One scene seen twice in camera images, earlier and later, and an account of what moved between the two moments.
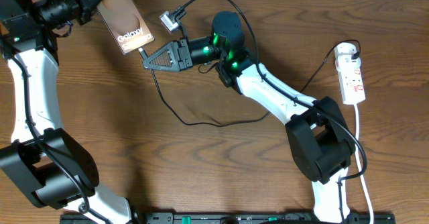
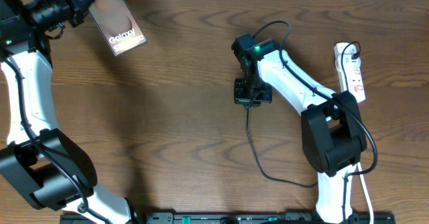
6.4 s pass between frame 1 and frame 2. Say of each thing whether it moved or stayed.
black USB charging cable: moved
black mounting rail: stayed
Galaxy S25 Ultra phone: moved
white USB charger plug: stayed
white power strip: stayed
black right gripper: moved
